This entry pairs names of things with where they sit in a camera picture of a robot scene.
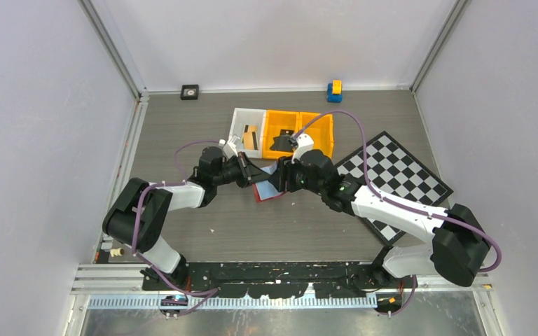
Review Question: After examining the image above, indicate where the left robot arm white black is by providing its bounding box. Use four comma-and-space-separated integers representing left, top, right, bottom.
102, 146, 270, 290

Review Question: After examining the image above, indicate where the dark grey credit card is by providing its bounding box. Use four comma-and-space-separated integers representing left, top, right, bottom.
270, 129, 294, 153

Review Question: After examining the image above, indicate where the black white checkerboard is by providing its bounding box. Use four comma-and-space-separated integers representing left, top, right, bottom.
336, 131, 454, 246

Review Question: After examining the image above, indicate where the blue yellow toy block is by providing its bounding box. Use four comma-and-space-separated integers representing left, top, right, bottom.
326, 80, 343, 104

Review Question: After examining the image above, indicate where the small black square box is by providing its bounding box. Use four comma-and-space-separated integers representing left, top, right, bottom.
180, 84, 200, 101

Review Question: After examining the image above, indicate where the red card holder wallet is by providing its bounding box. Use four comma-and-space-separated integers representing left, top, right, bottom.
253, 161, 284, 202

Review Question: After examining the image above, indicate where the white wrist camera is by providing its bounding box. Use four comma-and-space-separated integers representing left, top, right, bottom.
289, 133, 314, 162
219, 134, 241, 160

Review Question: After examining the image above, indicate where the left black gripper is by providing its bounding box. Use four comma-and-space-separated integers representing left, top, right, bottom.
213, 152, 270, 189

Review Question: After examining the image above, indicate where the aluminium rail frame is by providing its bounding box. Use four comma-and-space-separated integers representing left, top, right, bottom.
69, 259, 492, 312

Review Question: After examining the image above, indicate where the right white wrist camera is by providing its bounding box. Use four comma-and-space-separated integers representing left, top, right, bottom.
289, 133, 314, 162

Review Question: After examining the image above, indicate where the orange gold credit card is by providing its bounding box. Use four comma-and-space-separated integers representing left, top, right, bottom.
244, 125, 258, 134

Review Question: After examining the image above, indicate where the orange bin with cards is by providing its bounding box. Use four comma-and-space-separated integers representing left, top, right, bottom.
262, 110, 301, 160

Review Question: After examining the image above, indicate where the empty orange bin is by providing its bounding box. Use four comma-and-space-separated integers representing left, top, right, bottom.
300, 111, 334, 158

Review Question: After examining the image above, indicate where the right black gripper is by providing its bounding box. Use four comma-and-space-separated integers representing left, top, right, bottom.
268, 154, 325, 196

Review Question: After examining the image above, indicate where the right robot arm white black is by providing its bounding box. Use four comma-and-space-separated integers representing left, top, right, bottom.
269, 150, 502, 288

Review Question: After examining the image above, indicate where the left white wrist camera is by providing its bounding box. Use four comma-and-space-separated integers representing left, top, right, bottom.
219, 134, 241, 160

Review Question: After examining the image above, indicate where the small beige spool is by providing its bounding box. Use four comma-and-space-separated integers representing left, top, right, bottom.
109, 248, 125, 258

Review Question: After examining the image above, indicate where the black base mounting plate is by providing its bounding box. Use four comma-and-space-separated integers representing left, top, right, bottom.
141, 261, 418, 299

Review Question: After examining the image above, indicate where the white plastic bin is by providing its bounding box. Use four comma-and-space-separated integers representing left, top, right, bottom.
228, 108, 267, 159

